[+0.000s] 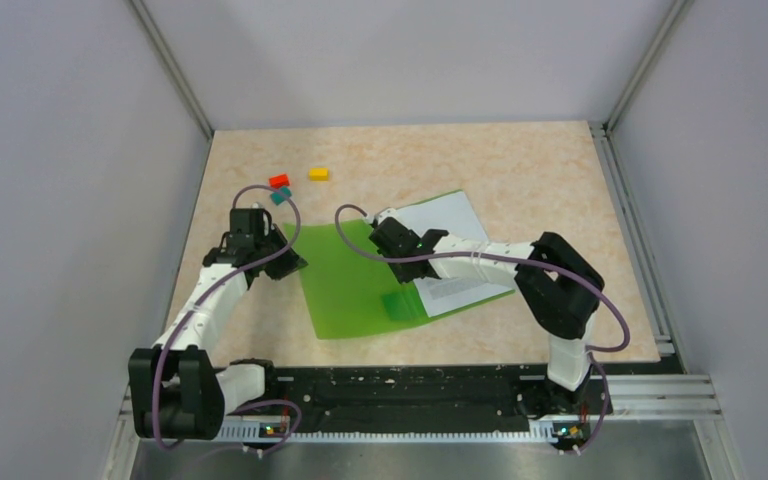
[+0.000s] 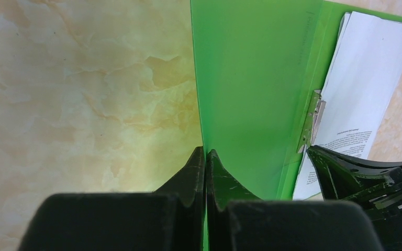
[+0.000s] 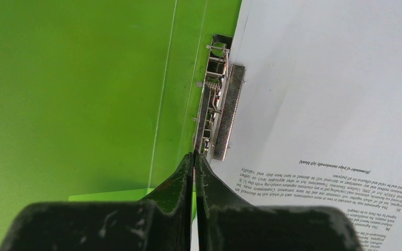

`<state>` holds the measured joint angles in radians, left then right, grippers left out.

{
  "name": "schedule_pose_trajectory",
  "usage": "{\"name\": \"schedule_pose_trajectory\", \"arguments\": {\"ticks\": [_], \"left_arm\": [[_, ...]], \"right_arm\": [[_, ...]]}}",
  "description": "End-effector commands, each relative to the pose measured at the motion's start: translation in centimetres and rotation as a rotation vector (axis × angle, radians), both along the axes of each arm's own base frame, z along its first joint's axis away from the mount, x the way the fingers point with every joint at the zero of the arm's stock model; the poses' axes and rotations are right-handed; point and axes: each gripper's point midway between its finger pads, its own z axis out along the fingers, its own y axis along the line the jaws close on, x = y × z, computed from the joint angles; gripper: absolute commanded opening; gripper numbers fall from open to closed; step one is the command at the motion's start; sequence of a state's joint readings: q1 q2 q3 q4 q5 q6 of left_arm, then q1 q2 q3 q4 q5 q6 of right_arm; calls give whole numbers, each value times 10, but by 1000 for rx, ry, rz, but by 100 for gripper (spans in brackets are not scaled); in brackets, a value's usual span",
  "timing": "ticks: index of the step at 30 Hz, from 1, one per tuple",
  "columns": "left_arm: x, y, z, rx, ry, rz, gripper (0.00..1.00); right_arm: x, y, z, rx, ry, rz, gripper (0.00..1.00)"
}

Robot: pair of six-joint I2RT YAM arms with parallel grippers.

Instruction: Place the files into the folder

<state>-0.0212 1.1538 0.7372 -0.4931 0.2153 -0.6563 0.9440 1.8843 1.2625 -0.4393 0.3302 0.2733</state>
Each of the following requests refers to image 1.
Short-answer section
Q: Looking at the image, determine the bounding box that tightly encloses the printed paper sheet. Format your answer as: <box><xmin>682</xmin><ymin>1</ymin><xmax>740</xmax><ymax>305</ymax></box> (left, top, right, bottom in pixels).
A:
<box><xmin>388</xmin><ymin>190</ymin><xmax>513</xmax><ymax>318</ymax></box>

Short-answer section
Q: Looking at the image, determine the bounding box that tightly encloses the green plastic folder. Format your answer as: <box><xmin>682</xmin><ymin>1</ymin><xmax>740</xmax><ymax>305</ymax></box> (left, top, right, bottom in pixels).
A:
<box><xmin>282</xmin><ymin>190</ymin><xmax>516</xmax><ymax>341</ymax></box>

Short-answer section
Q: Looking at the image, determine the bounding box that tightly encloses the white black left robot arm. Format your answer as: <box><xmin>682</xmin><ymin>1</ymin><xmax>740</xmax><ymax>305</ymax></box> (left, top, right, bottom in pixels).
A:
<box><xmin>128</xmin><ymin>204</ymin><xmax>307</xmax><ymax>443</ymax></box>

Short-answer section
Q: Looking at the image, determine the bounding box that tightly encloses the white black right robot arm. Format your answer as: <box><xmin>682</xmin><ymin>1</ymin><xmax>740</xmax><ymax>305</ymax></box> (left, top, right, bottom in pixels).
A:
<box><xmin>369</xmin><ymin>214</ymin><xmax>605</xmax><ymax>412</ymax></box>

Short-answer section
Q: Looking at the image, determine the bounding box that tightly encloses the teal block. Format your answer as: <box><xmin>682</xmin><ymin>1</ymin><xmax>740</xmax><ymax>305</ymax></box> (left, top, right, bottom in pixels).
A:
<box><xmin>270</xmin><ymin>186</ymin><xmax>292</xmax><ymax>206</ymax></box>

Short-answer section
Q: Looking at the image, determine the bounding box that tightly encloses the red block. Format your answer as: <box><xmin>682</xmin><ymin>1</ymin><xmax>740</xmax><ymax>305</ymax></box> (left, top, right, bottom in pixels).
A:
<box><xmin>268</xmin><ymin>174</ymin><xmax>291</xmax><ymax>189</ymax></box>

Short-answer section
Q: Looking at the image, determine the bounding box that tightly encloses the yellow block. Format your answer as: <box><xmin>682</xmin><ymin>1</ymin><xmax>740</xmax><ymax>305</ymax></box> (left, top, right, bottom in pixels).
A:
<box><xmin>308</xmin><ymin>167</ymin><xmax>330</xmax><ymax>181</ymax></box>

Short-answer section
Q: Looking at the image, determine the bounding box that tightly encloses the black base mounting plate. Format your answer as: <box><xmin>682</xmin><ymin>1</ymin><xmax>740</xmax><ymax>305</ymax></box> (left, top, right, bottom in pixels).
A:
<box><xmin>233</xmin><ymin>364</ymin><xmax>613</xmax><ymax>438</ymax></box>

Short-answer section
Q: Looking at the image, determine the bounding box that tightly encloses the aluminium side rail right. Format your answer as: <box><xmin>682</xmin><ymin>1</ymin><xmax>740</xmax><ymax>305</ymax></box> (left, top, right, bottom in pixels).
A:
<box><xmin>588</xmin><ymin>122</ymin><xmax>677</xmax><ymax>357</ymax></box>

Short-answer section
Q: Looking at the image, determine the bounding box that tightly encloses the aluminium frame post left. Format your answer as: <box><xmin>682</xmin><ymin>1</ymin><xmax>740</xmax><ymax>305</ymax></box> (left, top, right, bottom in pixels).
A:
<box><xmin>125</xmin><ymin>0</ymin><xmax>215</xmax><ymax>141</ymax></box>

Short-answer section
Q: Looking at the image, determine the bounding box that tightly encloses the aluminium frame post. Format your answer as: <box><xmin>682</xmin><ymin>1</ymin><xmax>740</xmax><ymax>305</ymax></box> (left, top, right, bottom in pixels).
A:
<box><xmin>602</xmin><ymin>0</ymin><xmax>694</xmax><ymax>137</ymax></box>
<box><xmin>125</xmin><ymin>0</ymin><xmax>215</xmax><ymax>141</ymax></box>

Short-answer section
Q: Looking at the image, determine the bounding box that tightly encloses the aluminium front rail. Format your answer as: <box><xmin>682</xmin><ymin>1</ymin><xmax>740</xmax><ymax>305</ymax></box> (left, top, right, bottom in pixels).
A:
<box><xmin>118</xmin><ymin>374</ymin><xmax>723</xmax><ymax>445</ymax></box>

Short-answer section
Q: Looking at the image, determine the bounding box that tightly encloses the aluminium frame post right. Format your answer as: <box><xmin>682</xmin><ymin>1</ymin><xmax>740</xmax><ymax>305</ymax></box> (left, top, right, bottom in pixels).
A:
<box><xmin>602</xmin><ymin>0</ymin><xmax>694</xmax><ymax>137</ymax></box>

